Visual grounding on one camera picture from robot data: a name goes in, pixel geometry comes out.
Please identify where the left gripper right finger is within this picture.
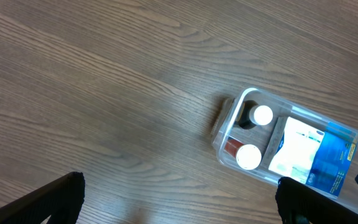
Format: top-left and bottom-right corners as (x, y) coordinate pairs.
(275, 177), (358, 224)

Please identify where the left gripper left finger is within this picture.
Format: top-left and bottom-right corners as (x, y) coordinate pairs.
(0, 172), (85, 223)

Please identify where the blue medicine box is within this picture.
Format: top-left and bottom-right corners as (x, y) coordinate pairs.
(260, 117), (358, 197)

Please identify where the orange bottle white cap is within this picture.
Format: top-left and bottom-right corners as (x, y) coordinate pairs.
(224, 138), (262, 170)

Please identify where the black bottle white cap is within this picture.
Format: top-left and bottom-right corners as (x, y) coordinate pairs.
(234, 100), (273, 129)

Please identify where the clear plastic container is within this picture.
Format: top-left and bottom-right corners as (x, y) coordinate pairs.
(212, 88), (358, 213)

